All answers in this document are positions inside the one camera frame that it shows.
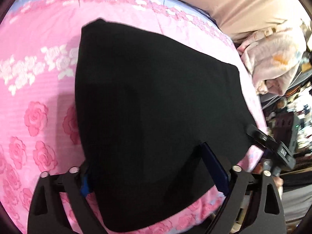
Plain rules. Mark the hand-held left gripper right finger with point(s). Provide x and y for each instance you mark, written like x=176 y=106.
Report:
x=215 y=169

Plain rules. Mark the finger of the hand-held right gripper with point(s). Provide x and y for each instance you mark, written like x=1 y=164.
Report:
x=260 y=136

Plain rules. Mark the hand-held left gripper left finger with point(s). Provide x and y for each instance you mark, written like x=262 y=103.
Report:
x=85 y=186

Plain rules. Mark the black pants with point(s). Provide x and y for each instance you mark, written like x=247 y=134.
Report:
x=151 y=117

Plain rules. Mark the person's right hand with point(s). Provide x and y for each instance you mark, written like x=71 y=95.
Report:
x=278 y=184

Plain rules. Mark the cluttered dark shelf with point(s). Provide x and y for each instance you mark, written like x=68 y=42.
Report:
x=290 y=117

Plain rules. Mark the grey clothing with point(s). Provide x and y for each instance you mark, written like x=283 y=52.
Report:
x=296 y=204

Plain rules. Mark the pale floral quilt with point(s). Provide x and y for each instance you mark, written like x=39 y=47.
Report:
x=270 y=61

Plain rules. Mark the pink floral bed sheet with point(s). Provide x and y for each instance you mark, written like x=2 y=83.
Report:
x=36 y=82

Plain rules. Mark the beige padded headboard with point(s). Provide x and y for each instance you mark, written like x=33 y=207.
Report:
x=243 y=7

